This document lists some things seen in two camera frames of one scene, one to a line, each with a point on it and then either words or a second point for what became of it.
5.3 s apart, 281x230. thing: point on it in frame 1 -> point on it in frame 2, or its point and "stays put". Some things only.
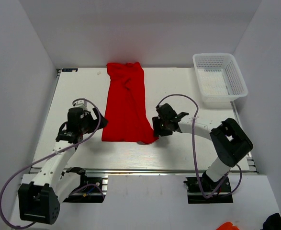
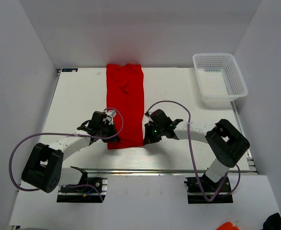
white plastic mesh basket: [219, 77] stays put
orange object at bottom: [227, 225] stays put
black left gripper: [94, 122] -> [112, 127]
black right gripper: [156, 121] -> [149, 139]
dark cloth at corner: [274, 222] stays put
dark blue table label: [70, 70] stays put
